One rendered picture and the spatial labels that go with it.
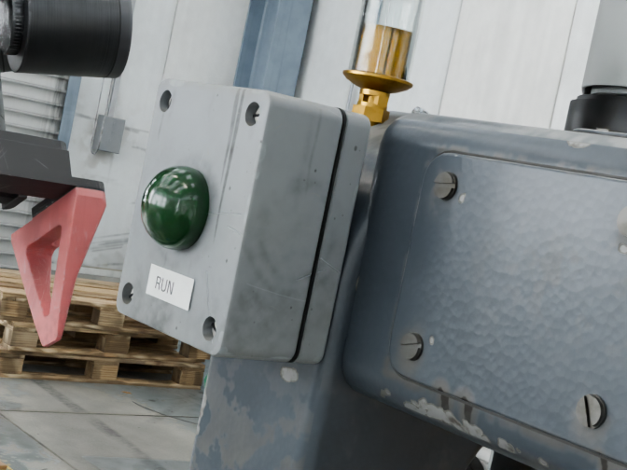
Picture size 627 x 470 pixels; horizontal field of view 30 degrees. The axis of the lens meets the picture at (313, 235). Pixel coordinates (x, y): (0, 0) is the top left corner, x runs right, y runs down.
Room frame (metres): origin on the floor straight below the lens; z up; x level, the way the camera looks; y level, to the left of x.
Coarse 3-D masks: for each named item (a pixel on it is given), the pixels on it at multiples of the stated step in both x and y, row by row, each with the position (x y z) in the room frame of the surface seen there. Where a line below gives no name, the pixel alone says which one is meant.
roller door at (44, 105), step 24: (24, 96) 8.22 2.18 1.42; (48, 96) 8.33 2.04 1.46; (72, 96) 8.38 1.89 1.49; (24, 120) 8.24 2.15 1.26; (48, 120) 8.34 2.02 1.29; (72, 120) 8.41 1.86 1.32; (0, 216) 8.21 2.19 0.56; (24, 216) 8.32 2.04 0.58; (0, 240) 8.23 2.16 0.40; (0, 264) 8.25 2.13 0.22
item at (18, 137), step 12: (0, 72) 0.62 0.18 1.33; (0, 84) 0.61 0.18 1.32; (0, 96) 0.60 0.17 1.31; (0, 108) 0.60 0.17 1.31; (0, 120) 0.60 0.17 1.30; (0, 132) 0.58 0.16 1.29; (12, 132) 0.59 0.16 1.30; (36, 144) 0.59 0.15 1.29; (48, 144) 0.60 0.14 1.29; (60, 144) 0.60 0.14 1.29; (0, 192) 0.63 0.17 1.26; (12, 204) 0.64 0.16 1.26
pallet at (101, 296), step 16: (0, 272) 6.33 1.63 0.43; (16, 272) 6.46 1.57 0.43; (0, 288) 5.77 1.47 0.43; (16, 288) 5.94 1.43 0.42; (80, 288) 6.35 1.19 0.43; (96, 288) 6.48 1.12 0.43; (112, 288) 6.61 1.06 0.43; (0, 304) 5.71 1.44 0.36; (16, 304) 5.75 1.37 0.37; (80, 304) 5.94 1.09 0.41; (96, 304) 5.99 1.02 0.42; (112, 304) 6.04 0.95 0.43; (16, 320) 5.76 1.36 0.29; (32, 320) 5.80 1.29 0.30; (96, 320) 6.02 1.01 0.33; (112, 320) 6.05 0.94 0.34; (128, 320) 6.47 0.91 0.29
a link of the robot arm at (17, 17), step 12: (0, 0) 0.65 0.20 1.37; (12, 0) 0.63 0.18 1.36; (0, 12) 0.65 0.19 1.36; (12, 12) 0.63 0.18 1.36; (0, 24) 0.65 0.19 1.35; (12, 24) 0.63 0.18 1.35; (0, 36) 0.65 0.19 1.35; (12, 36) 0.63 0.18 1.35; (0, 48) 0.65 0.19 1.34; (12, 48) 0.63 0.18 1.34
